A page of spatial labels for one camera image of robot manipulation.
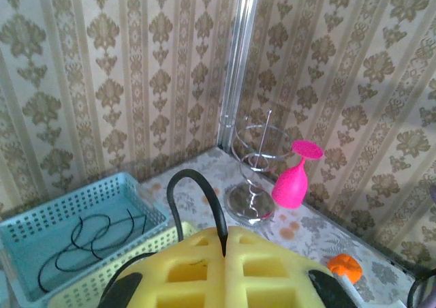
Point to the floral tablecloth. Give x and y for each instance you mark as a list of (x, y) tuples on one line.
[(306, 233)]

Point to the pink wine glass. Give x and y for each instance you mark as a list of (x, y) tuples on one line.
[(291, 188)]

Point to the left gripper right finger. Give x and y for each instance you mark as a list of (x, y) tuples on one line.
[(272, 287)]

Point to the yellow plastic basket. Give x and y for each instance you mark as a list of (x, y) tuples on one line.
[(78, 294)]

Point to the large blue plastic basket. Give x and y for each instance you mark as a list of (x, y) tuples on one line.
[(30, 250)]

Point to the orange round object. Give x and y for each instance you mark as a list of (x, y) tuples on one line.
[(345, 267)]

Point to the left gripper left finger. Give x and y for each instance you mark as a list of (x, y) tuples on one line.
[(190, 287)]

